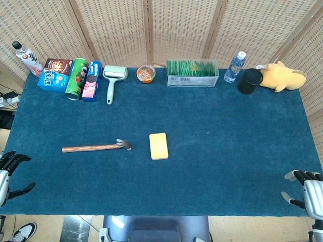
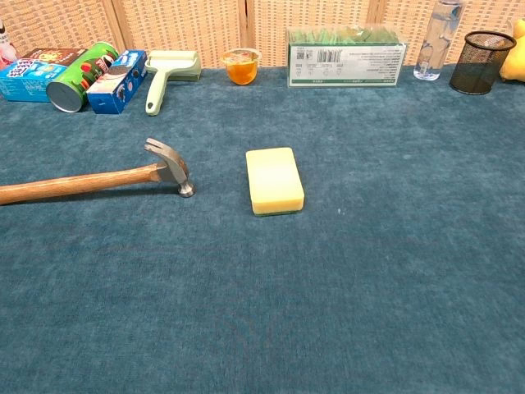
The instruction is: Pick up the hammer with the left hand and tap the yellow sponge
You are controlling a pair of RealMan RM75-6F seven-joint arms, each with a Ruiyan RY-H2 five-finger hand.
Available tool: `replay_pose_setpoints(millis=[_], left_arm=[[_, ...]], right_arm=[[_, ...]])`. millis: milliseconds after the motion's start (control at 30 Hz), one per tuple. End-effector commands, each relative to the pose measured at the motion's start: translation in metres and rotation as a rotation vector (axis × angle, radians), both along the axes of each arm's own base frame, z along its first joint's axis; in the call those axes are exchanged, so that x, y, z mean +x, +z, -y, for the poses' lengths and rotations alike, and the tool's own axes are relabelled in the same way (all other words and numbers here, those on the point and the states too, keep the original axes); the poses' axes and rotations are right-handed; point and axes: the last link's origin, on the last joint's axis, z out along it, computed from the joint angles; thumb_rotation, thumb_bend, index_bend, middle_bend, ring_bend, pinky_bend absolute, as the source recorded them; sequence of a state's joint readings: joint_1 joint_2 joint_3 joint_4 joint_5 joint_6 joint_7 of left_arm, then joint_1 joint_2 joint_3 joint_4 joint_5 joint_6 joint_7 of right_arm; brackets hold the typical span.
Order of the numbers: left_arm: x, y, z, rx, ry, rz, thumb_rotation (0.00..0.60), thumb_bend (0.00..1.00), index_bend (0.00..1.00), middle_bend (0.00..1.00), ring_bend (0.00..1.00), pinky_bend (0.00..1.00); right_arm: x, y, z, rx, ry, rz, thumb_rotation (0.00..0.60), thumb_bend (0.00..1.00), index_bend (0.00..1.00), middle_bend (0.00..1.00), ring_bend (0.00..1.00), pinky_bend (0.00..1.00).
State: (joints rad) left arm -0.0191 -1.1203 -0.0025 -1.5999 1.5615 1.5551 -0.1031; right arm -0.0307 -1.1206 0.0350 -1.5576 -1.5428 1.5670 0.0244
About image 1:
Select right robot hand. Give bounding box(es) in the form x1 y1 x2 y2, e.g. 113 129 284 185
281 170 323 220

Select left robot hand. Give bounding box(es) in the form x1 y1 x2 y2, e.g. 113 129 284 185
0 150 36 208

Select wooden handle claw hammer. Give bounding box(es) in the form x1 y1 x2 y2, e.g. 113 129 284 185
62 138 133 153

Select yellow sponge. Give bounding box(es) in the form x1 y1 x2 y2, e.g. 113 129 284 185
148 133 169 160

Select black white sneaker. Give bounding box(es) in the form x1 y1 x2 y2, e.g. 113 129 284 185
7 221 38 242

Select black bag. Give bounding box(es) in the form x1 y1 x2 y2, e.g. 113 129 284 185
0 109 16 130

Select white power strip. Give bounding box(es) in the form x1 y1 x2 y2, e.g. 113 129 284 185
0 95 20 108

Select blue snack box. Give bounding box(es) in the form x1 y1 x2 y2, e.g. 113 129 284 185
37 68 71 93

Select blue carpet table mat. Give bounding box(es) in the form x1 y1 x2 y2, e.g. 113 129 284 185
0 66 323 217

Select yellow plush toy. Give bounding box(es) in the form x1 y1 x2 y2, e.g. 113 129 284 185
256 60 307 93

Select green chips can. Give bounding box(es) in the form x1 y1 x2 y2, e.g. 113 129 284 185
64 57 89 101

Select sports drink bottle black cap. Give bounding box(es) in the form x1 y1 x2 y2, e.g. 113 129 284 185
12 41 43 78

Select brown cookie box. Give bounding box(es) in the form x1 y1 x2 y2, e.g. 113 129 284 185
44 58 74 76

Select black mesh pen holder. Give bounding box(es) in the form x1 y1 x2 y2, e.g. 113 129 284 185
237 68 263 95

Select blue pink sandwich cookie box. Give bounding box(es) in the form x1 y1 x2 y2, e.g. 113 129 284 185
81 60 103 103

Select pale green lint roller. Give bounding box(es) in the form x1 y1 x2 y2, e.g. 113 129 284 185
102 65 128 105

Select clear water bottle white cap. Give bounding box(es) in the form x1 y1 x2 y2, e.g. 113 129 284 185
224 51 247 83

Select grey robot torso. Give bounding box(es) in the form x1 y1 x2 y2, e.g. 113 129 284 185
99 215 211 242

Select clear box of green packets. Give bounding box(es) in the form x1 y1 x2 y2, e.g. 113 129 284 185
166 58 220 88

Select orange instant noodle cup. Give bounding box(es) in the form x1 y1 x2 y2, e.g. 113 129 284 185
136 65 156 84

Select white floor cable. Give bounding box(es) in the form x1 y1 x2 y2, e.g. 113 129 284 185
78 215 101 234

